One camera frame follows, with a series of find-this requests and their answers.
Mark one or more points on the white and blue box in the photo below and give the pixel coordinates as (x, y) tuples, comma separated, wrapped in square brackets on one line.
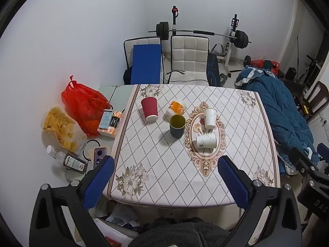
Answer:
[(106, 119)]

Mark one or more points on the brown bottle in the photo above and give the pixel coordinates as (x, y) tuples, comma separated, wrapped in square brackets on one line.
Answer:
[(74, 163)]

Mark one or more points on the black dumbbell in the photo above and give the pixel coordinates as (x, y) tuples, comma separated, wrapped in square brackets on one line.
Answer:
[(247, 59)]

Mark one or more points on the black bag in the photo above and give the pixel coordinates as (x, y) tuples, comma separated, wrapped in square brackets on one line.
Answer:
[(127, 77)]

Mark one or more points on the barbell with black plates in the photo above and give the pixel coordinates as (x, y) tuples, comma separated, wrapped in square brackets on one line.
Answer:
[(162, 29)]

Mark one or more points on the white weight bench rack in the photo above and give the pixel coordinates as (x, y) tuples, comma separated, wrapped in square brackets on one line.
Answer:
[(233, 30)]

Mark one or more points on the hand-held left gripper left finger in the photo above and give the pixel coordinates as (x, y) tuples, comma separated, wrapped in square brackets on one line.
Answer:
[(99, 182)]

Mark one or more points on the white chair black trim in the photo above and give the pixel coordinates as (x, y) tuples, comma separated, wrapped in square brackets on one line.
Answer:
[(144, 41)]

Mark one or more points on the floral diamond-pattern tablecloth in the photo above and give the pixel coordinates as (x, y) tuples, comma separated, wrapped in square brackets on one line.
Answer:
[(159, 164)]

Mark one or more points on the clear bag of yellow chips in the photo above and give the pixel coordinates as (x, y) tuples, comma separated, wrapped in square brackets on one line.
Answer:
[(63, 127)]

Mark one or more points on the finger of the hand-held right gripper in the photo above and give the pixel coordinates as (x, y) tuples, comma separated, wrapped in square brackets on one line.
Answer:
[(304, 162), (323, 151)]

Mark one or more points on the pale low side table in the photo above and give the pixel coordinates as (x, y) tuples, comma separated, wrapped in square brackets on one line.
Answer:
[(115, 95)]

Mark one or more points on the red paper cup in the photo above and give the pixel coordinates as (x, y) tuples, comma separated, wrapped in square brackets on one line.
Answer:
[(149, 109)]

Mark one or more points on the dark wooden chair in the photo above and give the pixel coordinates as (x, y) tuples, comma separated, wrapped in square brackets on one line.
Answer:
[(320, 92)]

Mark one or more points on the clear plastic bottle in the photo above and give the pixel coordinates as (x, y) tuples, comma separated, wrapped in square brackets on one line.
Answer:
[(54, 152)]

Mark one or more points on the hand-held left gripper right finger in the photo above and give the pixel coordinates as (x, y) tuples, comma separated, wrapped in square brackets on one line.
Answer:
[(234, 182)]

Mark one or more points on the blue mat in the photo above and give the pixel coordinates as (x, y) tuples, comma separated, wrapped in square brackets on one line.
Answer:
[(146, 64)]

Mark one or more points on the dark blue bag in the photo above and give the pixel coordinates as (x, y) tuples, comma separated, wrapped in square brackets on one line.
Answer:
[(213, 69)]

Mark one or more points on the red plastic bag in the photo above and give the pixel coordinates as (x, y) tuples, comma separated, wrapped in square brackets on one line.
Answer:
[(86, 108)]

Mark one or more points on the white floral paper cup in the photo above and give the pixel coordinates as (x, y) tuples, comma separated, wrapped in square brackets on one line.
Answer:
[(206, 141), (210, 119)]

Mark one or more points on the blue quilt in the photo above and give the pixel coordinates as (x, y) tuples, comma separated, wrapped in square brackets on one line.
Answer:
[(280, 105)]

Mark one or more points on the orange and white cup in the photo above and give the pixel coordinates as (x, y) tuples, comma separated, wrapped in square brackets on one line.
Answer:
[(176, 109)]

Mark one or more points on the purple phone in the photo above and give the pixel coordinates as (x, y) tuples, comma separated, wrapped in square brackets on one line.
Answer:
[(99, 153)]

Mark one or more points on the white quilted chair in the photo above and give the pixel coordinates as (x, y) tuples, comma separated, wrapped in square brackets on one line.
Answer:
[(189, 54)]

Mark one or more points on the dark green cup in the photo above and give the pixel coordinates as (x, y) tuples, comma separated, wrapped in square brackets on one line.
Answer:
[(177, 127)]

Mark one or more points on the chrome dumbbell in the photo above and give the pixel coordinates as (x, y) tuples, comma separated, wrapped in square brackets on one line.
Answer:
[(223, 77)]

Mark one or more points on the white plastic bag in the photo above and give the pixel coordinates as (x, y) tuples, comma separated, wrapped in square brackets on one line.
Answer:
[(115, 232)]

